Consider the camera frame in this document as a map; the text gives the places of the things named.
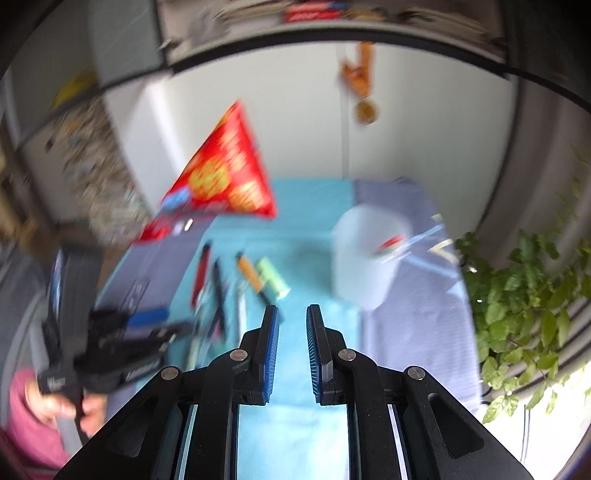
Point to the red clear pen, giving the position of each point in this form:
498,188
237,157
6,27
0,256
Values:
392,242

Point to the green leafy plant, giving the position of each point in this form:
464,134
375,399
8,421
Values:
521,295

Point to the dark box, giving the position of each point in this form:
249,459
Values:
76,281

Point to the black pen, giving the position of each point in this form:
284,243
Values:
218,295

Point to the person's left forearm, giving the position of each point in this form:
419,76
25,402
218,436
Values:
32,434

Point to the green pen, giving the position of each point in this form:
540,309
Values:
273,277

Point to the person's left hand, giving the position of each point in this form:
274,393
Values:
53,406

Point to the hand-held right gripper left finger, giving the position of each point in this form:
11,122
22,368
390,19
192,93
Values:
271,350

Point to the gold medal with orange ribbon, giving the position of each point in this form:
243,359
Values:
362,78

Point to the white plastic cup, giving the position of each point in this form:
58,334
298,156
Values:
364,267

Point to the red tassel with bell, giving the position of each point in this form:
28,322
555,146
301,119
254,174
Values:
154,229

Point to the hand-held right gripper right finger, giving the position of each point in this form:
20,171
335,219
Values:
314,350

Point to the dark red pen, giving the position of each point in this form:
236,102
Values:
202,272

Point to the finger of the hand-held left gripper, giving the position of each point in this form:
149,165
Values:
147,317
166,333

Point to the red printed pillow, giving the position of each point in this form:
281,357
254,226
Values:
226,170

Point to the orange pen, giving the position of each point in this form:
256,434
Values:
249,273

